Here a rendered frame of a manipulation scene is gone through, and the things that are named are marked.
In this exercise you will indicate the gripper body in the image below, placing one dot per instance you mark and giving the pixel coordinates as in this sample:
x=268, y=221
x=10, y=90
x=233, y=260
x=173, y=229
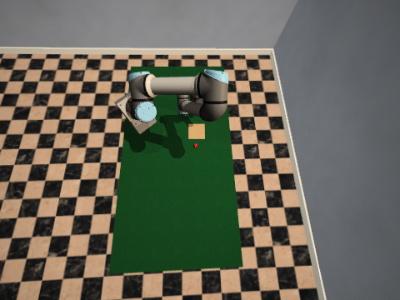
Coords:
x=193, y=98

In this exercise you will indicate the tan flat mat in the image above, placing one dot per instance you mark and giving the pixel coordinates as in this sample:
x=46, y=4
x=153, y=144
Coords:
x=196, y=131

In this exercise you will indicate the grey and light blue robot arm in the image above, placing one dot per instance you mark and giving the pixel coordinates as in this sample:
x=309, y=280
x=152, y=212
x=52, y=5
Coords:
x=211, y=85

